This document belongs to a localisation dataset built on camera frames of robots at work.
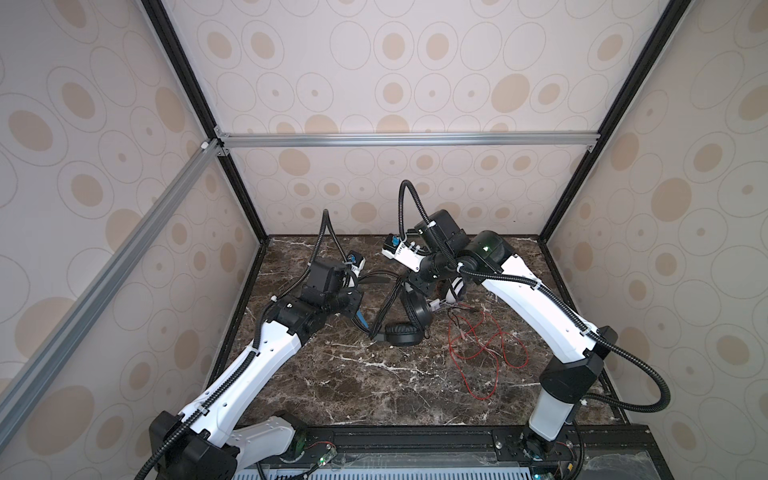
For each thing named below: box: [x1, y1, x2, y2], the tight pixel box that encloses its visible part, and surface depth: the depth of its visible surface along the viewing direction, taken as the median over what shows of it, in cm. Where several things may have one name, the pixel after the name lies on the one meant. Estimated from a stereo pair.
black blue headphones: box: [352, 270, 432, 347], surface depth 71 cm
